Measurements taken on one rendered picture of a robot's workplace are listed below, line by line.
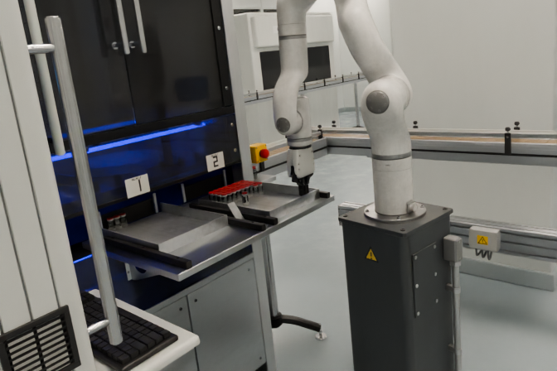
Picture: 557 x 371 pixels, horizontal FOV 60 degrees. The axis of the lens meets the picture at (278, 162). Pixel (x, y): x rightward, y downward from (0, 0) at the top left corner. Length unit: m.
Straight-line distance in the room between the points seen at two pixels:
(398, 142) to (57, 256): 0.96
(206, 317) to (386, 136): 0.97
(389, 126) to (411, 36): 1.58
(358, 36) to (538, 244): 1.27
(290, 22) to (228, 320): 1.16
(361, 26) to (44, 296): 1.05
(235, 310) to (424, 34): 1.82
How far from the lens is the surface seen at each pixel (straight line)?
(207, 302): 1.91
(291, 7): 1.54
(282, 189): 1.79
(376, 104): 1.37
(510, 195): 2.90
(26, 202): 0.86
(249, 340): 2.14
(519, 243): 2.34
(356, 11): 1.47
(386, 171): 1.47
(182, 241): 1.42
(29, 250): 0.88
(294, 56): 1.54
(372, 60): 1.48
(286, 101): 1.48
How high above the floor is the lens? 1.38
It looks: 12 degrees down
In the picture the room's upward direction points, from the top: 6 degrees counter-clockwise
